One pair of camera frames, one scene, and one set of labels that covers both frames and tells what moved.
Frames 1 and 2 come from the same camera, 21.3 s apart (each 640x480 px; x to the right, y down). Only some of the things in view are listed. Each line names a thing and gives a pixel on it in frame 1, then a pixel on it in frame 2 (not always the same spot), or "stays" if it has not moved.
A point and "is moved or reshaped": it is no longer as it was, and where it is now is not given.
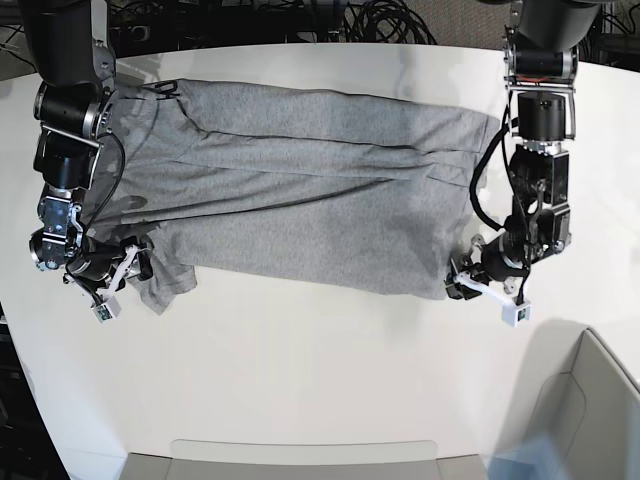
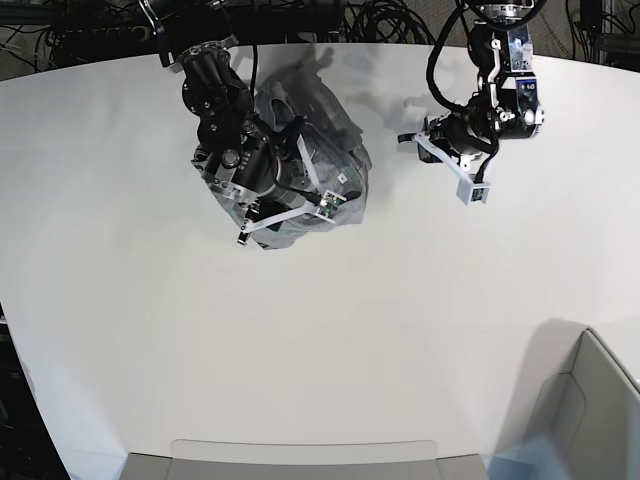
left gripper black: (93, 266) to (258, 179)
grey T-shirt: (279, 188) is moved or reshaped
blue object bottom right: (536, 458) stays
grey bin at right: (579, 392) stays
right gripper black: (503, 257) to (463, 133)
